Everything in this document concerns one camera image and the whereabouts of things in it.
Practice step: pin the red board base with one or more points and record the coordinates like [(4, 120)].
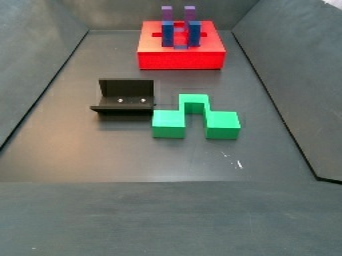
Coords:
[(155, 57)]

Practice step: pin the green zigzag block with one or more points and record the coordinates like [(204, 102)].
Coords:
[(170, 122)]

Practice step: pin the blue right upright post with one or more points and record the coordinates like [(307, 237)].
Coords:
[(194, 33)]

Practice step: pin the blue left upright post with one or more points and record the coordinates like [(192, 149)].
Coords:
[(167, 33)]

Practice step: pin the blue upright post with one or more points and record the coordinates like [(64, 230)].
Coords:
[(194, 33), (167, 33)]

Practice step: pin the purple upright post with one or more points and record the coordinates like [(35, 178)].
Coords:
[(190, 13), (167, 13)]

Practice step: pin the purple right upright post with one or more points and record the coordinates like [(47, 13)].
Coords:
[(190, 13)]

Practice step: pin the black angled bracket holder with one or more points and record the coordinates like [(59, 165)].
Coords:
[(126, 95)]

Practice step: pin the purple left upright post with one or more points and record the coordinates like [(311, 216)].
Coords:
[(167, 13)]

